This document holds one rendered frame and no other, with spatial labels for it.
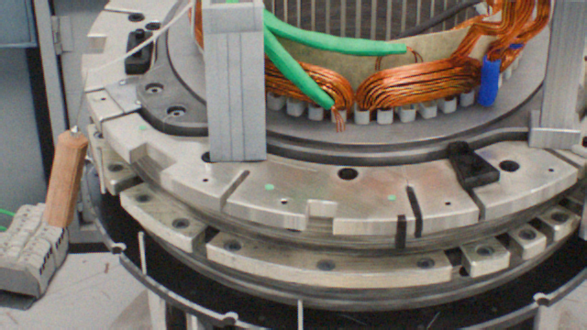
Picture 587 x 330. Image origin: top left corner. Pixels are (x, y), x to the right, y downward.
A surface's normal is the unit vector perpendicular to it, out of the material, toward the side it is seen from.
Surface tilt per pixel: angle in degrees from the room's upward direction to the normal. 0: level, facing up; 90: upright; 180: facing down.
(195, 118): 0
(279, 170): 0
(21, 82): 90
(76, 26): 90
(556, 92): 90
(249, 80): 90
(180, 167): 0
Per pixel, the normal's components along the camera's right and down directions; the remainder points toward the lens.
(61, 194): 0.02, 0.55
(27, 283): -0.25, 0.58
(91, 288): 0.00, -0.81
